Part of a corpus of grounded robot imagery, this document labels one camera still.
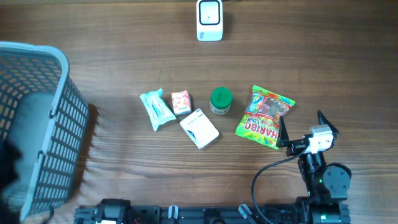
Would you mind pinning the white barcode scanner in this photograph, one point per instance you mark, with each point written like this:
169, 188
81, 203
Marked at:
209, 16

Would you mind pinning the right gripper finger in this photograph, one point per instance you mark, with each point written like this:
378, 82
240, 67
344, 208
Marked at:
283, 139
322, 120

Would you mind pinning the small orange candy box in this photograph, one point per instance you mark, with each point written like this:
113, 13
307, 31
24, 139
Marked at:
181, 103

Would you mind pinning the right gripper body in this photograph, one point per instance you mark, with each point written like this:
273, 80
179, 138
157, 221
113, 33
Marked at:
297, 146

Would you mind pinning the teal tissue packet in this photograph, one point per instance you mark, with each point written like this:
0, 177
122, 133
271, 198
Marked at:
159, 113

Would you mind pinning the grey plastic mesh basket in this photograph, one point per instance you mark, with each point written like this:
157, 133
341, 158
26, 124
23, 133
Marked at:
44, 118

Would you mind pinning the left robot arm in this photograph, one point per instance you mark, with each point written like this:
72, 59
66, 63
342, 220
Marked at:
9, 174

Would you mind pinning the white blue paper box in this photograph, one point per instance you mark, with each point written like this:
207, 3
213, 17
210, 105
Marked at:
199, 129

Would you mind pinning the green lid jar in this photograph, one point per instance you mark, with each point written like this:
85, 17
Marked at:
221, 100

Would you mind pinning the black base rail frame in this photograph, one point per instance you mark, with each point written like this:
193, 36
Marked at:
217, 214

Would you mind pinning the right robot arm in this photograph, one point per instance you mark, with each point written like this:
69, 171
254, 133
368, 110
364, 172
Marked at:
327, 184

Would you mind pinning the Haribo gummy candy bag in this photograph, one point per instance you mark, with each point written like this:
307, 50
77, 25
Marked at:
261, 120

